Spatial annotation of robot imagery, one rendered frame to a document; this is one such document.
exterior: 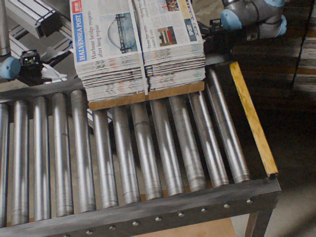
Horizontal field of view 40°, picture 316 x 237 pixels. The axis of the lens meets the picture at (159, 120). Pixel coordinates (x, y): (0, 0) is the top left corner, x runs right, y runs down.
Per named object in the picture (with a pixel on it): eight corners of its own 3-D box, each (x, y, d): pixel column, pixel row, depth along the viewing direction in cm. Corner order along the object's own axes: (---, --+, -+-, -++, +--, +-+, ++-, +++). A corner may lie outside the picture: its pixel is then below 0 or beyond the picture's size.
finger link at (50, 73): (60, 73, 150) (36, 68, 152) (64, 84, 154) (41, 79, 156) (64, 66, 151) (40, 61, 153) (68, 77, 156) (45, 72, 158)
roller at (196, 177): (180, 74, 153) (172, 67, 149) (213, 195, 126) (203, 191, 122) (169, 81, 155) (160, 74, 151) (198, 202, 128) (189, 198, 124)
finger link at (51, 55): (62, 43, 157) (40, 56, 155) (66, 55, 162) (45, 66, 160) (59, 38, 159) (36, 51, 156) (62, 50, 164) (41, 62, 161)
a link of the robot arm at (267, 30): (282, 7, 156) (278, 25, 163) (252, 12, 156) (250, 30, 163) (289, 21, 152) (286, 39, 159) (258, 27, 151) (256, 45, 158)
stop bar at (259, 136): (237, 64, 149) (238, 60, 147) (279, 176, 124) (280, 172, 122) (228, 66, 149) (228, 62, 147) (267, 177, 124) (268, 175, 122)
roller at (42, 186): (50, 101, 152) (45, 92, 148) (54, 228, 125) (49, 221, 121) (35, 103, 152) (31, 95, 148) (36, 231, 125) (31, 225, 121)
